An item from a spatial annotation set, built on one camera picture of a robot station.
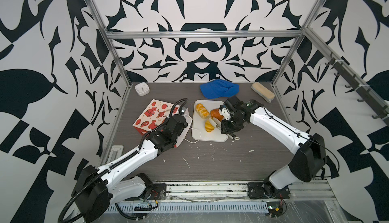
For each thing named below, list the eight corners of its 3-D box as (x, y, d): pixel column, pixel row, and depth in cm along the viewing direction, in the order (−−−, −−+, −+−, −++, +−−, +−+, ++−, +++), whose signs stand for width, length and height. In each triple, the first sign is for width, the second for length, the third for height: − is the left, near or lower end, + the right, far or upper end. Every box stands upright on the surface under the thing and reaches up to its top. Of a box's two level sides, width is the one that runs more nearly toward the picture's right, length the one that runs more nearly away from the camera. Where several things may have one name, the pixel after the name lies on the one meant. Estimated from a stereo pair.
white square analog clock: (134, 96, 114) (132, 92, 110) (137, 86, 120) (136, 82, 117) (148, 96, 114) (147, 92, 110) (150, 86, 120) (149, 82, 117)
